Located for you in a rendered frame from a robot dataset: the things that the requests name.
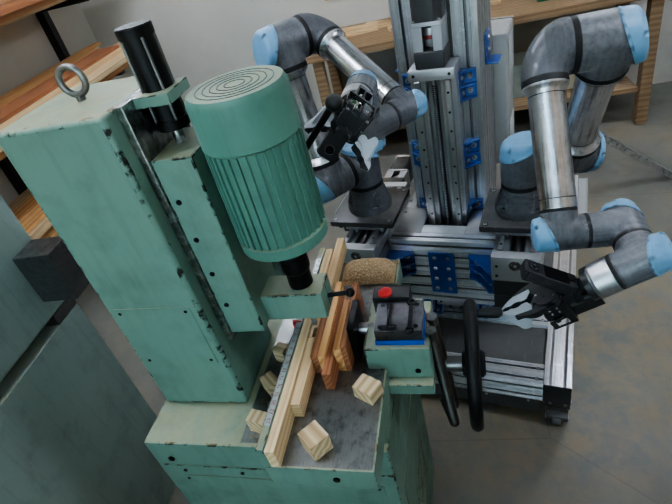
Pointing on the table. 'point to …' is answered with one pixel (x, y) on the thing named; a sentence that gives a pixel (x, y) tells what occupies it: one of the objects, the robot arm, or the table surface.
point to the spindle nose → (297, 272)
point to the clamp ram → (356, 328)
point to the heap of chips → (369, 271)
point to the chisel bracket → (317, 308)
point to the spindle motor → (259, 161)
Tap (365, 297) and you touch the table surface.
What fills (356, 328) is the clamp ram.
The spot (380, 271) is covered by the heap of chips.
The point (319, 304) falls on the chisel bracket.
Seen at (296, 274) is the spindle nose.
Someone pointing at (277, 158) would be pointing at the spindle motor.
